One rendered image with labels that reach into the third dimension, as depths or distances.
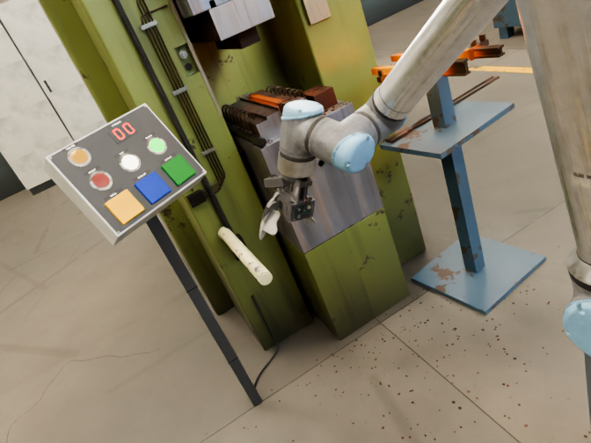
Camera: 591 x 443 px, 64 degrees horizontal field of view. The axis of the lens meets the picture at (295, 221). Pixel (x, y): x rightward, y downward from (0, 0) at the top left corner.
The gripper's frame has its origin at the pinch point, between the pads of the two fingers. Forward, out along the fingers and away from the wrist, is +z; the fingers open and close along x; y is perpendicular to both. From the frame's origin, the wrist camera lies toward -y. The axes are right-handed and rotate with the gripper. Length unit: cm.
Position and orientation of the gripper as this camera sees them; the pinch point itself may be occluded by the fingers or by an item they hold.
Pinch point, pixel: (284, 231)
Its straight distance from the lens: 127.9
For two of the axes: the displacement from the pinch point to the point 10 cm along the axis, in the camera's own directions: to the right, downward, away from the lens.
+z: -1.0, 8.1, 5.7
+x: 8.5, -2.2, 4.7
